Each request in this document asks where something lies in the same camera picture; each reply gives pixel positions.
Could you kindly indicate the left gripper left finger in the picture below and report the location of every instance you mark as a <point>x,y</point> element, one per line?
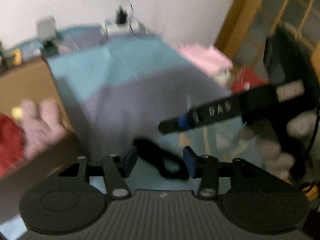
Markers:
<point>129,162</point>

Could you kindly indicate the phone on green stand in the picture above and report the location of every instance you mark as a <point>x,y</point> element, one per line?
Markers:
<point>46,34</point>

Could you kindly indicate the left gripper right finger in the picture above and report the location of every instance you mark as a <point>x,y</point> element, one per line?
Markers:
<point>193,162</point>

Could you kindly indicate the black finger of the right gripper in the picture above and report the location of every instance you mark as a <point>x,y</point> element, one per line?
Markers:
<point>182,123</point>

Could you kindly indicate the yellow cloth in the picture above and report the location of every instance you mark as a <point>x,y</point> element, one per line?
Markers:
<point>16,112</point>

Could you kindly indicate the brown cardboard box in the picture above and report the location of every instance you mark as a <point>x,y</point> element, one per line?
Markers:
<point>35,81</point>

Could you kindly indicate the red cloth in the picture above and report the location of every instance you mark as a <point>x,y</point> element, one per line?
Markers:
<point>11,147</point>

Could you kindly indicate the white gloved right hand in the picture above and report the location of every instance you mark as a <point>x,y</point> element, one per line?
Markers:
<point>276,161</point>

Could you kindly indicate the pink folded cloth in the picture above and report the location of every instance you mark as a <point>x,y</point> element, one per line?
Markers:
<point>210,60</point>

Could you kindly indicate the yellow book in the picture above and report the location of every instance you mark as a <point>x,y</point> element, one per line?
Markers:
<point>14,58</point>

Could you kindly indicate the wooden glass panel door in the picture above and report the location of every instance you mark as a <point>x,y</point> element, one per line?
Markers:
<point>250,22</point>

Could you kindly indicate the pink bunny plush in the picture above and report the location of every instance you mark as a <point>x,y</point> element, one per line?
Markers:
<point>41,125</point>

